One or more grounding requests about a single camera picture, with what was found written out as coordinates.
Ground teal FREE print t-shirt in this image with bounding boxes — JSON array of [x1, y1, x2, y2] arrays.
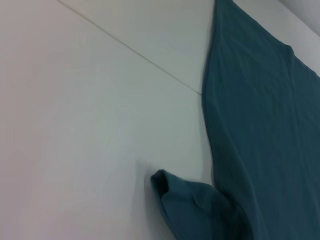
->
[[149, 0, 320, 240]]

